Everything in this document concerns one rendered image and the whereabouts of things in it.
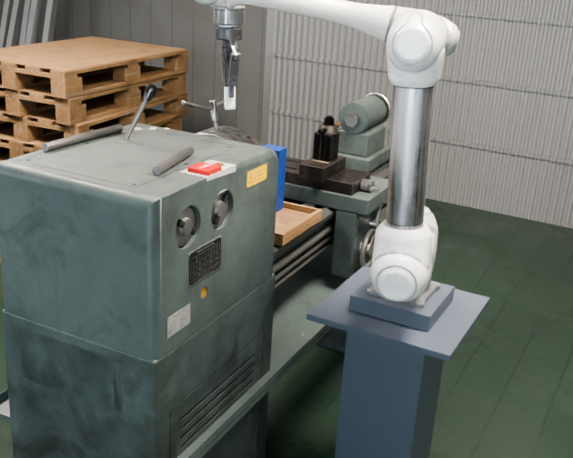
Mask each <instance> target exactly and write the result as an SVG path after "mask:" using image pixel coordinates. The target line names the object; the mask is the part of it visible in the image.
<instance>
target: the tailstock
mask: <svg viewBox="0 0 573 458"><path fill-rule="evenodd" d="M383 102H384V103H385V105H386V106H385V105H384V103H383ZM386 109H387V110H386ZM390 113H391V106H390V102H389V101H388V100H387V98H386V97H385V96H384V95H382V94H380V93H371V94H368V95H366V96H365V97H363V98H361V99H358V100H356V101H355V102H352V103H350V104H347V105H345V106H344V107H343V108H342V109H341V111H340V114H339V123H340V125H341V126H342V127H341V128H339V129H338V131H339V143H338V154H337V155H342V156H345V157H346V166H345V168H348V169H353V170H358V171H362V172H367V173H369V172H370V171H372V170H373V169H375V168H377V167H378V166H380V165H381V164H383V163H384V162H386V161H387V160H389V156H390V146H388V145H384V139H385V130H386V127H385V126H384V125H382V124H383V123H384V122H385V121H386V120H387V119H388V118H389V116H390Z"/></svg>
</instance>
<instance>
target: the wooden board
mask: <svg viewBox="0 0 573 458"><path fill-rule="evenodd" d="M321 217H322V209H318V208H314V207H309V206H305V205H301V204H293V203H290V202H285V201H284V206H283V209H281V210H280V211H278V212H276V228H275V244H276V245H280V246H284V245H285V244H287V243H288V242H290V241H291V240H293V239H294V238H296V237H297V236H299V235H300V234H302V233H303V232H305V230H307V229H308V228H310V227H311V226H313V225H314V224H316V223H318V222H319V221H321Z"/></svg>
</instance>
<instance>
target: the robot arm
mask: <svg viewBox="0 0 573 458"><path fill-rule="evenodd" d="M195 1H196V2H198V3H199V4H201V5H209V6H210V7H213V14H214V24H215V25H218V26H217V27H216V39H217V40H222V41H223V43H222V46H221V48H220V49H219V53H220V59H221V71H222V82H223V83H224V86H225V109H226V110H232V109H236V85H237V79H238V66H239V58H240V53H238V48H237V47H236V41H237V40H242V38H243V28H242V26H241V25H243V24H244V23H245V9H246V7H245V5H254V6H259V7H264V8H268V9H273V10H277V11H282V12H287V13H290V14H295V15H303V16H307V17H312V18H316V19H321V20H325V21H329V22H333V23H338V24H341V25H346V26H349V27H352V28H354V29H356V30H358V31H361V32H363V33H365V34H367V35H371V36H373V37H375V38H376V39H378V40H380V41H382V42H384V43H386V44H387V74H388V79H389V81H390V83H391V84H392V85H394V93H393V109H392V125H391V140H390V156H389V172H388V188H387V219H386V220H384V221H383V222H382V223H381V224H380V225H379V226H378V227H377V229H376V233H375V241H374V248H373V254H372V264H371V268H370V280H371V283H372V286H369V287H368V288H367V294H369V295H373V296H379V297H383V298H384V299H386V300H390V301H393V302H400V303H403V304H409V305H412V306H414V307H416V308H424V307H425V303H426V302H427V300H428V299H429V298H430V297H431V296H432V295H433V293H434V292H435V291H438V290H439V289H440V284H439V283H437V282H432V281H431V275H432V271H433V267H434V262H435V258H436V252H437V235H438V228H437V221H436V219H435V216H434V215H433V213H432V212H430V210H429V209H428V208H427V207H425V200H426V187H427V164H428V152H429V139H430V127H431V115H432V104H433V91H434V86H435V85H436V84H437V82H438V81H439V79H440V76H441V70H442V65H443V60H444V56H448V55H451V54H452V53H454V52H455V50H456V48H457V43H458V40H459V35H460V32H459V30H458V28H457V26H456V25H454V24H453V23H452V22H451V21H449V20H448V19H446V18H445V17H443V16H440V15H436V14H434V13H432V12H430V11H427V10H421V9H414V8H406V7H400V6H394V5H369V4H360V3H355V2H349V1H344V0H195Z"/></svg>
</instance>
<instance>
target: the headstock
mask: <svg viewBox="0 0 573 458"><path fill-rule="evenodd" d="M130 126H131V125H130V124H129V125H126V126H123V131H122V132H119V133H115V134H110V135H106V136H102V137H99V138H96V139H92V140H88V141H85V142H82V143H78V144H72V145H69V146H65V147H62V148H58V149H55V150H51V151H48V152H45V151H44V150H39V151H36V152H32V153H30V154H24V155H20V156H17V157H14V158H11V159H7V160H4V161H1V162H0V260H1V272H2V283H3V294H4V306H5V311H6V312H8V313H10V314H15V315H18V316H21V317H24V318H26V319H29V320H32V321H35V322H38V323H40V324H44V325H47V326H50V327H53V328H55V329H58V330H61V331H64V332H67V333H70V334H74V335H76V336H79V337H82V338H85V339H87V340H90V341H93V342H96V343H99V344H103V345H106V346H109V347H112V348H114V349H116V350H119V351H122V352H125V353H130V354H132V355H135V356H138V357H141V358H144V359H147V360H157V359H160V358H161V357H163V356H164V355H166V354H167V353H169V352H170V351H171V350H173V349H174V348H175V347H177V346H178V345H179V344H181V343H182V342H183V341H184V340H186V339H187V338H188V337H190V336H191V335H192V334H194V333H196V332H197V331H198V330H200V329H201V328H202V327H204V326H205V325H206V324H208V323H210V322H211V321H212V320H214V319H215V318H216V317H218V316H219V315H220V314H221V313H223V312H224V311H225V310H227V309H228V308H229V307H231V306H232V305H233V304H235V303H236V302H238V301H239V300H241V299H242V298H243V297H245V296H246V295H247V294H249V293H250V292H252V291H253V290H255V289H256V288H257V287H258V286H259V285H261V284H262V283H263V282H265V281H266V280H268V279H269V278H270V277H272V275H273V261H274V244H275V228H276V197H277V180H278V157H277V155H276V152H275V151H274V150H273V149H271V148H269V147H264V146H260V145H255V144H246V143H241V142H236V141H231V140H226V139H222V138H216V137H212V136H207V135H202V134H193V133H189V132H183V131H178V130H174V129H167V130H166V129H164V127H159V126H154V125H150V124H140V123H137V124H136V127H140V128H141V129H143V130H134V131H133V133H132V134H131V136H130V138H129V140H132V143H128V144H123V143H119V142H118V140H121V139H124V138H125V136H126V133H127V131H128V130H129V128H130ZM136 127H135V128H136ZM150 127H157V129H155V130H150V129H149V128H150ZM188 146H190V147H192V148H193V149H194V153H193V154H191V155H190V156H188V157H187V158H186V159H184V160H183V161H181V162H180V163H178V164H176V165H174V166H172V167H171V168H169V169H168V170H166V171H164V172H163V173H162V174H160V175H155V174H153V171H152V169H153V167H154V166H156V165H158V164H160V163H162V162H164V161H165V160H166V159H168V158H169V157H171V156H173V155H175V154H177V153H179V152H180V151H182V150H184V149H186V148H187V147H188ZM208 160H214V161H218V162H222V163H227V164H235V165H236V171H235V172H233V173H230V174H226V175H223V176H220V177H218V178H215V179H212V180H209V181H207V180H206V178H205V177H200V176H196V175H191V174H184V173H180V172H181V171H184V170H186V169H187V167H189V166H191V165H194V164H198V163H200V162H206V161H208ZM224 189H227V190H226V191H224V192H223V193H221V194H219V193H220V192H221V191H222V190H224Z"/></svg>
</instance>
